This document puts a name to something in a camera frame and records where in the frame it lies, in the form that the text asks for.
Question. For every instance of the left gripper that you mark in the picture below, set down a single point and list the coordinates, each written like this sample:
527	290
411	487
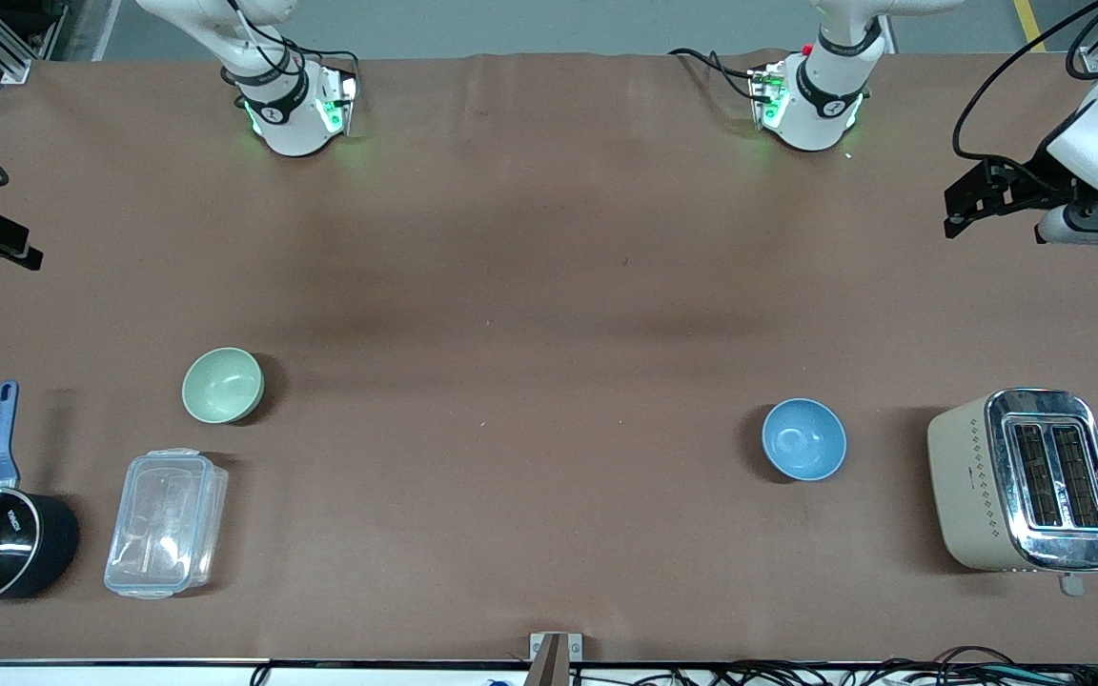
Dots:
1031	178

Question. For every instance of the green bowl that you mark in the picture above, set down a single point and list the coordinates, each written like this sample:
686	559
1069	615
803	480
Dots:
222	385

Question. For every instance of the blue bowl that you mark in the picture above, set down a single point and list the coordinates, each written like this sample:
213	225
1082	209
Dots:
803	438

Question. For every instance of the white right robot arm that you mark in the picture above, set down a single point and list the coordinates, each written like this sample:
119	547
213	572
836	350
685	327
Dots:
287	124

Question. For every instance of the arm base control box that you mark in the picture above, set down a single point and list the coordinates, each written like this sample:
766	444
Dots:
766	95
344	100

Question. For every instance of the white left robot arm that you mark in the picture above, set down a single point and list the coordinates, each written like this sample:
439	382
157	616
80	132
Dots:
811	114

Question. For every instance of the beige and chrome toaster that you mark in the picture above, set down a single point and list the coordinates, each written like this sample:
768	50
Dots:
973	486

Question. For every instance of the clear plastic food container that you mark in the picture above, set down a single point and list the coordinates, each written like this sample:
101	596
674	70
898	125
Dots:
166	524

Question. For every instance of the brown table mat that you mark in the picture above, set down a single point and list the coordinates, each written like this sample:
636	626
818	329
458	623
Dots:
549	238

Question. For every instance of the metal table edge bracket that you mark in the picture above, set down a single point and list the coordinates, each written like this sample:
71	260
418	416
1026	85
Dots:
556	657

